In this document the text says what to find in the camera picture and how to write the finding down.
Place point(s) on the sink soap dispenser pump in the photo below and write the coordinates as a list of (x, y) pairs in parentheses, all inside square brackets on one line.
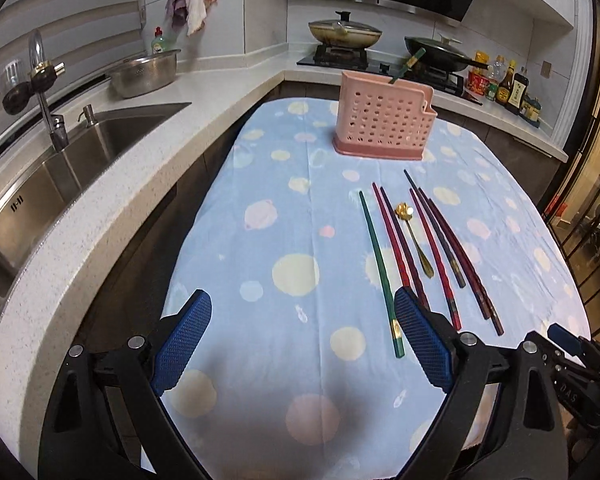
[(88, 116)]

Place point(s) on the maroon chopstick outermost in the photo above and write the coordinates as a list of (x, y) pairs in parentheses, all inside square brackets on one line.
[(495, 319)]

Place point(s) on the beige wok with lid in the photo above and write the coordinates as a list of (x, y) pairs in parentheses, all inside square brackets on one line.
[(344, 33)]

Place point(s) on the black wok with lid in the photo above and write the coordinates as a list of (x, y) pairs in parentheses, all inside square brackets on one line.
[(441, 54)]

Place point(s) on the chrome kitchen faucet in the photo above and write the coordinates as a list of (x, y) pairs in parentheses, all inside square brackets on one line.
[(19, 86)]

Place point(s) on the green chopstick in basket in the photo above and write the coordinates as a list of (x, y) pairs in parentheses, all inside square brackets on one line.
[(408, 66)]

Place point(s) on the red spiral chopstick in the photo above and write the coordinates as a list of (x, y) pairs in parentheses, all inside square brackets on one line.
[(446, 286)]

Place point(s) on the small teal jar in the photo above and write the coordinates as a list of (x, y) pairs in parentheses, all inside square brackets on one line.
[(530, 111)]

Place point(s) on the brown sauce bottle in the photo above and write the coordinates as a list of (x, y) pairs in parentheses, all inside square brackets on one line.
[(506, 85)]

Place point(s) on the green dish soap bottle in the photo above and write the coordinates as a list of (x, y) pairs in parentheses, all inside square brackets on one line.
[(157, 44)]

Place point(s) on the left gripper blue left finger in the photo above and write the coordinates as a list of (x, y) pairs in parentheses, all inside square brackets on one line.
[(176, 338)]

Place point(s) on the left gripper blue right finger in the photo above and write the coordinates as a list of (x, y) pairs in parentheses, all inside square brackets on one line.
[(434, 354)]

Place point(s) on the red seasoning jar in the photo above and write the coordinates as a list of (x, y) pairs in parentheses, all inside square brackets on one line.
[(477, 82)]

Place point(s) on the pink perforated utensil basket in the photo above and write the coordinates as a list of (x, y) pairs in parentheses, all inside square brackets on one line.
[(381, 119)]

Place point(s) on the stainless steel bowl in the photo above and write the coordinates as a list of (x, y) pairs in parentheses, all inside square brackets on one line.
[(144, 74)]

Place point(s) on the dark soy sauce bottle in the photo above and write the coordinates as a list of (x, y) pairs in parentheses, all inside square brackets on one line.
[(517, 92)]

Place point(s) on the stainless steel sink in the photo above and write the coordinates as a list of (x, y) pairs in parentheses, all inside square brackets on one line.
[(32, 204)]

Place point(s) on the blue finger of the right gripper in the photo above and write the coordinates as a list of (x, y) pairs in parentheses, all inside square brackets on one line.
[(569, 342)]

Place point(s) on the black gas stove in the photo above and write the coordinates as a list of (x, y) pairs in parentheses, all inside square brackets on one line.
[(357, 59)]

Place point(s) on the dark red chopstick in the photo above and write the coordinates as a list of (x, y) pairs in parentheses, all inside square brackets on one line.
[(457, 259)]

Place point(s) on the blue polka dot tablecloth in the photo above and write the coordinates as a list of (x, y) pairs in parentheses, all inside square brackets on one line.
[(295, 376)]

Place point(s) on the gold flower spoon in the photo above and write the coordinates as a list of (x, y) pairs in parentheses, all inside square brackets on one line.
[(406, 213)]

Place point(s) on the clear plastic bottle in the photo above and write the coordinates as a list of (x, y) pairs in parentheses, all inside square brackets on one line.
[(498, 69)]

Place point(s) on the dark maroon chopstick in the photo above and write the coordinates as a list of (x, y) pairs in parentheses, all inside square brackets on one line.
[(415, 279)]

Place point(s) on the green chopstick gold band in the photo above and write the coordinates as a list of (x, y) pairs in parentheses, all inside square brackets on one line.
[(396, 334)]

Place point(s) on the dark purple chopstick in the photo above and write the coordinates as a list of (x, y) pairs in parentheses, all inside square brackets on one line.
[(449, 254)]

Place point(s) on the bright red chopstick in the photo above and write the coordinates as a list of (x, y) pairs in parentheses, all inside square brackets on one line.
[(398, 262)]

